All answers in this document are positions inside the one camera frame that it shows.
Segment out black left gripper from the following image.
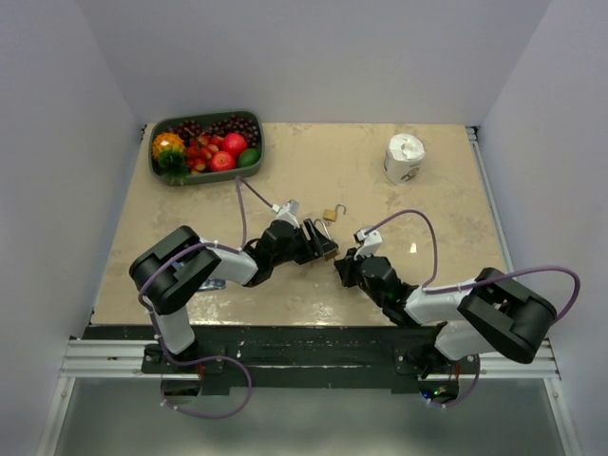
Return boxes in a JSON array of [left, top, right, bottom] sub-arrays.
[[272, 221, 338, 269]]

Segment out large brass padlock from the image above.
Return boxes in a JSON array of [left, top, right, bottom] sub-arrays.
[[313, 218, 339, 261]]

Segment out small brass padlock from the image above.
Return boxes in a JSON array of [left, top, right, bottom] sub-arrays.
[[322, 203, 347, 225]]

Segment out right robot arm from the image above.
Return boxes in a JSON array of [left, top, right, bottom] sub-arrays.
[[334, 248, 557, 373]]

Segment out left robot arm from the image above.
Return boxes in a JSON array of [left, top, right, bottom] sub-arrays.
[[128, 218, 338, 372]]

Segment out green lime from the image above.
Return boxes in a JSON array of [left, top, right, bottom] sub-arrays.
[[237, 148, 260, 168]]

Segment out blue blister pack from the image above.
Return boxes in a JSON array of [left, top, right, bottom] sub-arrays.
[[198, 279, 226, 292]]

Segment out green fruit tray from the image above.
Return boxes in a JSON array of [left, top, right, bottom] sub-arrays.
[[147, 110, 265, 186]]

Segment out white paper roll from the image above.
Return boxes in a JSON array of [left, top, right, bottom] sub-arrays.
[[383, 133, 426, 185]]

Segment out red apple lower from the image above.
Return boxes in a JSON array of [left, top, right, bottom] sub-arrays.
[[208, 151, 237, 172]]

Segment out red apple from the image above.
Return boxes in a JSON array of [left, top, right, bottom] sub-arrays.
[[208, 151, 237, 172], [221, 133, 248, 159]]

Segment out red apple upper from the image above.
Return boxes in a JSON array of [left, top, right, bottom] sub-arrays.
[[221, 133, 248, 159]]

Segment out small red fruits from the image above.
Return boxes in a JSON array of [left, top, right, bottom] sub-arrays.
[[185, 133, 223, 175]]

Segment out dark grape bunch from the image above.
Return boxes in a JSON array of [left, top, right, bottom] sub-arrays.
[[165, 114, 261, 146]]

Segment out orange green fake fruit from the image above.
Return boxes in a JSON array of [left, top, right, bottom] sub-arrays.
[[151, 132, 189, 184]]

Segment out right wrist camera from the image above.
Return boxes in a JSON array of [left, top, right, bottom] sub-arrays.
[[353, 228, 383, 259]]

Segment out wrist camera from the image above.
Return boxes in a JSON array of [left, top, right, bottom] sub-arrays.
[[353, 228, 383, 259], [271, 199, 299, 228]]

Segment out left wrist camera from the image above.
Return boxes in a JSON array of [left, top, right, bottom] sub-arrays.
[[271, 199, 299, 228]]

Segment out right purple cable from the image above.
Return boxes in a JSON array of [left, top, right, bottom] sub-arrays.
[[368, 210, 581, 329]]

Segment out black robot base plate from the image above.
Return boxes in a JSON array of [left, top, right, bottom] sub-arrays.
[[84, 325, 479, 397]]

